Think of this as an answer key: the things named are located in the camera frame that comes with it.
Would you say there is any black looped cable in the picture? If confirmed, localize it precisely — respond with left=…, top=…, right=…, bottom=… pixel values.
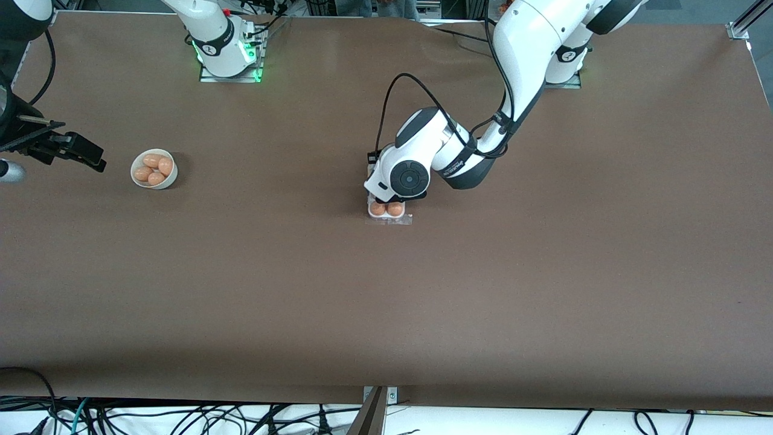
left=0, top=366, right=59, bottom=435

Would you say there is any teal cable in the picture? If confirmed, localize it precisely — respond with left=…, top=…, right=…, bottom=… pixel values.
left=71, top=398, right=91, bottom=435

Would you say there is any clear plastic egg box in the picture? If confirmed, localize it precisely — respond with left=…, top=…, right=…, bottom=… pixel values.
left=365, top=198, right=414, bottom=227

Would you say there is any silver metal bracket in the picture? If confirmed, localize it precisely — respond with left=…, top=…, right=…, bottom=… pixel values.
left=362, top=386, right=399, bottom=405

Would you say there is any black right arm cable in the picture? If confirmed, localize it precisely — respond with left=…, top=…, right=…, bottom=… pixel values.
left=27, top=29, right=57, bottom=107

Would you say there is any grey stand post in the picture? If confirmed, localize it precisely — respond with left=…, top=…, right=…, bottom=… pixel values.
left=347, top=387, right=388, bottom=435

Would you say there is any long black base cable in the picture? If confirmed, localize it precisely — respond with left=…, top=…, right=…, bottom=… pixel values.
left=430, top=25, right=497, bottom=47

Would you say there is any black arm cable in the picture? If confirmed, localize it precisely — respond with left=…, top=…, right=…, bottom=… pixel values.
left=27, top=29, right=57, bottom=107
left=370, top=0, right=521, bottom=163

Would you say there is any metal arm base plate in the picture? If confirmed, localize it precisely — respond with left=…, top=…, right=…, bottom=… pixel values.
left=199, top=60, right=265, bottom=84
left=542, top=71, right=584, bottom=90

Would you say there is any white round bowl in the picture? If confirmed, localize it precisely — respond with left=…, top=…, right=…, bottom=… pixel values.
left=130, top=149, right=179, bottom=190

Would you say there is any person in grey clothing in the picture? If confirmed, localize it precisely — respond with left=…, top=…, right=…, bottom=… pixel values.
left=334, top=0, right=419, bottom=20

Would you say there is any aluminium frame profile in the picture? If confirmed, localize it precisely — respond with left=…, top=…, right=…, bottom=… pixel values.
left=734, top=0, right=773, bottom=31

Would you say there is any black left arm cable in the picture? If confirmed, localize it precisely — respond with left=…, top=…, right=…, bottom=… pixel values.
left=370, top=0, right=521, bottom=163

